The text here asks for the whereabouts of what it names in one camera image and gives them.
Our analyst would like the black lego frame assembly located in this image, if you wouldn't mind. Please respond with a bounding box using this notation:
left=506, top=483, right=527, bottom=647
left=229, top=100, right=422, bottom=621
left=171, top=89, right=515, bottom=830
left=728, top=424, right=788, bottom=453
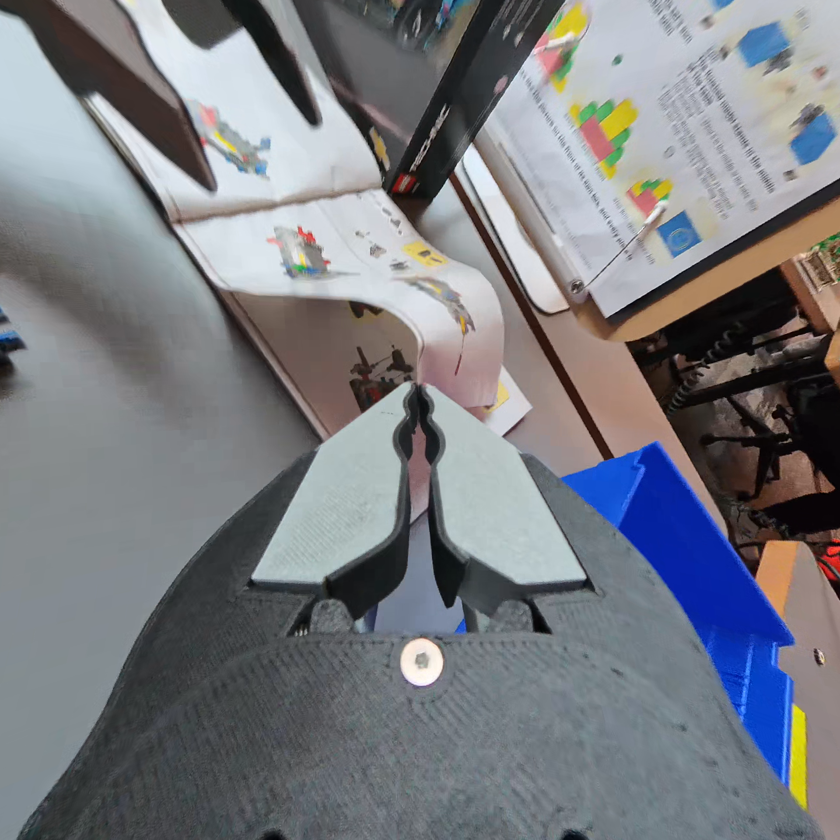
left=0, top=307, right=28, bottom=371

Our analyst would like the printed instruction sheet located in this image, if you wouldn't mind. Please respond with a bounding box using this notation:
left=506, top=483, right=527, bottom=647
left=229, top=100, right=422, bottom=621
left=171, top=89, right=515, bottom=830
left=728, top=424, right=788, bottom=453
left=489, top=0, right=840, bottom=320

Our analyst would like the metal wire clip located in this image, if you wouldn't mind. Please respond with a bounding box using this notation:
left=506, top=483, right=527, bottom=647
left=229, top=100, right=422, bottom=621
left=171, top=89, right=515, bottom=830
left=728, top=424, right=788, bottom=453
left=570, top=200, right=667, bottom=295

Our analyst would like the yellow block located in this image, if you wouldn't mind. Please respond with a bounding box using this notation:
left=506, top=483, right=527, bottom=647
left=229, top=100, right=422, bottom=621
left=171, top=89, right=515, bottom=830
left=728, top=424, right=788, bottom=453
left=787, top=703, right=809, bottom=813

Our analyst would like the lego instruction booklet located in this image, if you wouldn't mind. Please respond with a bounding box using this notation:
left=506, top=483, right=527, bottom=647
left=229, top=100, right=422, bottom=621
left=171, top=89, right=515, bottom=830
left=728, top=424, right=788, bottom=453
left=84, top=0, right=534, bottom=441

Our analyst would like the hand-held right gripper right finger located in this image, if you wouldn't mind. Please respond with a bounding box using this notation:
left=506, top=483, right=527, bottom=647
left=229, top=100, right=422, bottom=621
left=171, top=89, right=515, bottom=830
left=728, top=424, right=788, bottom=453
left=420, top=384, right=588, bottom=624

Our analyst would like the green circuit board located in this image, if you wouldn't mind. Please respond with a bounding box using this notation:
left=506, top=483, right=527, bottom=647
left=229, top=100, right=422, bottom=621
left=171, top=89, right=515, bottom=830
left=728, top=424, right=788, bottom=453
left=795, top=235, right=840, bottom=284

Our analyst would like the black metal stand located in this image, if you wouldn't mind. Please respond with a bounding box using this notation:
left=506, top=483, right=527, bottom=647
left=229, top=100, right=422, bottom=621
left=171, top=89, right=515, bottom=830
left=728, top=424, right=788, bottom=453
left=630, top=269, right=840, bottom=539

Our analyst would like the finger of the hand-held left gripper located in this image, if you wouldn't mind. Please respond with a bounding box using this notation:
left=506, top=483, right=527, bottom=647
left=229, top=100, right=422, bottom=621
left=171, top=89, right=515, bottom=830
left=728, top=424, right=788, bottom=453
left=220, top=0, right=330, bottom=129
left=10, top=0, right=219, bottom=194

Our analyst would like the black lego box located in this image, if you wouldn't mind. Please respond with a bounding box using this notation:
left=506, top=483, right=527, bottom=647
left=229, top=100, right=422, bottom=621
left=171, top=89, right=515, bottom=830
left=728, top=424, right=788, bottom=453
left=292, top=0, right=567, bottom=201

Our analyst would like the blue plastic bin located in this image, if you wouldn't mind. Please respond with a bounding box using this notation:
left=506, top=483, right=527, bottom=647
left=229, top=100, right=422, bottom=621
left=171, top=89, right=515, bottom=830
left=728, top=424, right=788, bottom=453
left=561, top=441, right=796, bottom=788

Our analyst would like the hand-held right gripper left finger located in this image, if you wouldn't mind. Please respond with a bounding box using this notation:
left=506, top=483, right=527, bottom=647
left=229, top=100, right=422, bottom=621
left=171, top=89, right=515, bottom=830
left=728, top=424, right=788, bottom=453
left=251, top=382, right=421, bottom=621

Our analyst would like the wooden board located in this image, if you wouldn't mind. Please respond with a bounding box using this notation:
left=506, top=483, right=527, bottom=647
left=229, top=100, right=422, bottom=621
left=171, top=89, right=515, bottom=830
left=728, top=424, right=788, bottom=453
left=570, top=197, right=840, bottom=343

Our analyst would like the black coiled cable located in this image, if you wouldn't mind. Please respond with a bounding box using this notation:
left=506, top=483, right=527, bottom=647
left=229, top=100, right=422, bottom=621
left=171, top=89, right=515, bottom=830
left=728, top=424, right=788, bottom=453
left=664, top=327, right=746, bottom=416

